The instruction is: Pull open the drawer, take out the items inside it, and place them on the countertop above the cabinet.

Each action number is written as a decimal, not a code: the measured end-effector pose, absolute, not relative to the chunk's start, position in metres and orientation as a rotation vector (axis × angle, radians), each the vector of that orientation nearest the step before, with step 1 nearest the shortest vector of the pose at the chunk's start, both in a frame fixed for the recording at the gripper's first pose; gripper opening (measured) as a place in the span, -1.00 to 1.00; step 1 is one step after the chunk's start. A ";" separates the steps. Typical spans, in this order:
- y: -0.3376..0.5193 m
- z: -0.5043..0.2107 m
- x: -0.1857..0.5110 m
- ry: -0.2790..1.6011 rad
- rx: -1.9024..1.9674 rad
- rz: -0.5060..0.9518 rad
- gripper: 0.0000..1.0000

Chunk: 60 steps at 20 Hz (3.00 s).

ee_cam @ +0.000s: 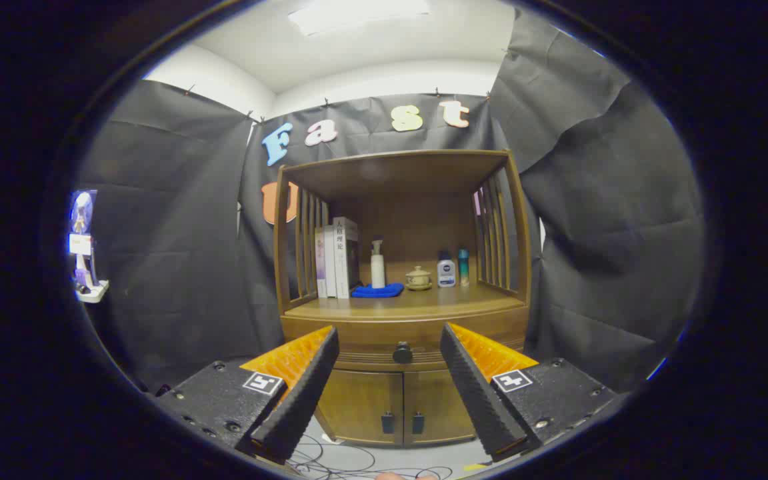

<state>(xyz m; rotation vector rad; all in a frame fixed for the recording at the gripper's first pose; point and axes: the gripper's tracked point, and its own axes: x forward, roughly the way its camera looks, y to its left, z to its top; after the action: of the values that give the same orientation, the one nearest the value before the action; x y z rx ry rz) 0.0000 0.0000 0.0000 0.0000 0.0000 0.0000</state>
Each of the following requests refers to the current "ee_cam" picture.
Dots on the thick white and grey book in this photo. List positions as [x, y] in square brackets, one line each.
[342, 260]

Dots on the blue folded cloth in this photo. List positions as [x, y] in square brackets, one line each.
[377, 290]

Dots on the thin white book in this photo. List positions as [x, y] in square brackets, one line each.
[330, 266]

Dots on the wooden drawer with black knob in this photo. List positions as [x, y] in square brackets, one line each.
[370, 333]

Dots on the wooden countertop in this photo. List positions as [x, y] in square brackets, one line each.
[424, 301]

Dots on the yellow floor tape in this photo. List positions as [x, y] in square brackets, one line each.
[476, 466]

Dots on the wooden cabinet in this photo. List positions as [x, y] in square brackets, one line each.
[410, 220]

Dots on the white spray bottle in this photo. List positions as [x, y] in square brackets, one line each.
[378, 270]

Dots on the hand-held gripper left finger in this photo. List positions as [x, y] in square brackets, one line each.
[304, 400]

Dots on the ceiling light panel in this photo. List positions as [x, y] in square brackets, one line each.
[357, 14]

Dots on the wooden cabinet door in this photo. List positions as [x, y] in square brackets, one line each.
[437, 403]
[364, 403]

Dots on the beige ceramic lidded cup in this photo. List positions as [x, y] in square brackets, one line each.
[418, 278]

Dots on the white stand with device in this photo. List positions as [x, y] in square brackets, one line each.
[84, 243]

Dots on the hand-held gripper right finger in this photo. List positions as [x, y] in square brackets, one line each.
[480, 400]

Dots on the black backdrop cloth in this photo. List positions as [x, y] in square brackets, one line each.
[170, 233]

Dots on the teal slim bottle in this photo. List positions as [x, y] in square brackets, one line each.
[464, 266]

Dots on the thin pink book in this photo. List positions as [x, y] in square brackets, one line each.
[320, 266]

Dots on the white lotion bottle blue cap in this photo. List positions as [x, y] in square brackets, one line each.
[446, 273]

